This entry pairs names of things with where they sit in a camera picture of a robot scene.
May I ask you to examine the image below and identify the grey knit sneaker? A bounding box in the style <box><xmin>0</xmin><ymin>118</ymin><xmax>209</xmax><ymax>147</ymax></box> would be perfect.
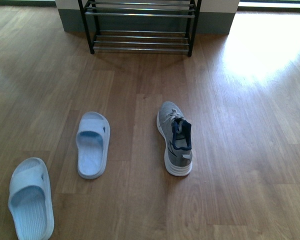
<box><xmin>156</xmin><ymin>101</ymin><xmax>193</xmax><ymax>177</ymax></box>

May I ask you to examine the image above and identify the light blue slide sandal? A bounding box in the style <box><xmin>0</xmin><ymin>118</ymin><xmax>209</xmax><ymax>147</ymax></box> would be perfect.
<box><xmin>76</xmin><ymin>111</ymin><xmax>111</xmax><ymax>180</ymax></box>
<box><xmin>8</xmin><ymin>157</ymin><xmax>54</xmax><ymax>240</ymax></box>

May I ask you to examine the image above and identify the black metal shoe rack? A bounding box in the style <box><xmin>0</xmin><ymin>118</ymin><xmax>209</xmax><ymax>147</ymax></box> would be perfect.
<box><xmin>78</xmin><ymin>0</ymin><xmax>202</xmax><ymax>57</ymax></box>

